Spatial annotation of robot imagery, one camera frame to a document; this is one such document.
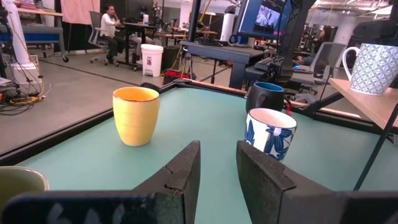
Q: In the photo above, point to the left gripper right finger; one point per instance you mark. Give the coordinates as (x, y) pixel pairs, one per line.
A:
(264, 193)

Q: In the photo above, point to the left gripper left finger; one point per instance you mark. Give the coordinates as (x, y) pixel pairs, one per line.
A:
(180, 186)

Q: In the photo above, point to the white mug blue flower print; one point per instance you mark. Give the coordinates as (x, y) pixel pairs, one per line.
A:
(267, 130)

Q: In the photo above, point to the yellow ceramic mug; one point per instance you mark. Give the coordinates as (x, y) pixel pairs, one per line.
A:
(135, 121)

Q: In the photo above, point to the black mug blue interior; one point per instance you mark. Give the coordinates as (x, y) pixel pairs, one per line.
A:
(264, 98)

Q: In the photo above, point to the olive green mug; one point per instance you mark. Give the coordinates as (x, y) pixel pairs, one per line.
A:
(18, 183)

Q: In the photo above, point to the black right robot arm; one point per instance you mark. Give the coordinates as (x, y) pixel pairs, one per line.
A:
(295, 37)

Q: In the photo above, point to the green table mat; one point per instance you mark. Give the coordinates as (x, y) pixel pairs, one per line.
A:
(202, 124)

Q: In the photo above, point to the red tag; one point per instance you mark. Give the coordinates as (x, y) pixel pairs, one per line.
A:
(289, 109)

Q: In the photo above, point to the red box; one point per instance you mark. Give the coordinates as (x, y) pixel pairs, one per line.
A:
(175, 75)

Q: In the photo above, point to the black keyboard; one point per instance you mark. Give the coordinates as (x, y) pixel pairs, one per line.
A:
(265, 63)

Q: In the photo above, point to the black bin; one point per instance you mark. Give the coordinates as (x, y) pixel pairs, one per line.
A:
(170, 57)

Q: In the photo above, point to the white trash bin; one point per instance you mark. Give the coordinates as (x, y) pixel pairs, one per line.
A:
(151, 59)

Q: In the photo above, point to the wooden shelf with black legs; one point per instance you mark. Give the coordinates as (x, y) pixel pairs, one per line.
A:
(367, 102)

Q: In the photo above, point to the grey mesh office chair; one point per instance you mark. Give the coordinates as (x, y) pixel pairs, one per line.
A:
(329, 59)

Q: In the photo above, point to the white mug grey geometric pattern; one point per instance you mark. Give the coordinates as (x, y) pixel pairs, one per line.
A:
(373, 68)

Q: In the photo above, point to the person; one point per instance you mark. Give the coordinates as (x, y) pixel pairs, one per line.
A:
(109, 28)
(323, 37)

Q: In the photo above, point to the black desk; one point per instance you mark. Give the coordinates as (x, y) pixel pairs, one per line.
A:
(133, 26)

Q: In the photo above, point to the white tall cylinder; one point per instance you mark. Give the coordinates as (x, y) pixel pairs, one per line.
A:
(228, 26)

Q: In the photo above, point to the black pole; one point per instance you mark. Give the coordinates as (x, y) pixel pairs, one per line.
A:
(194, 18)

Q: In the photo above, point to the monitor with blue screen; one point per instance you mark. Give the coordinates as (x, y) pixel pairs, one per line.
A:
(264, 18)

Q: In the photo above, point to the pink hanging cloth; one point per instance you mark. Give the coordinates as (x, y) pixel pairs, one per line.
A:
(79, 11)

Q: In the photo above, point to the grey blue workbench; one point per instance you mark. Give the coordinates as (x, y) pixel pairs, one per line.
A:
(40, 35)

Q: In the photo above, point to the black table frame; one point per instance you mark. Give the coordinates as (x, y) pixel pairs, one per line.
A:
(62, 133)

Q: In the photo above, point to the white pedestal column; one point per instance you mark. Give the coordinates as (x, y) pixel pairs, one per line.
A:
(18, 46)

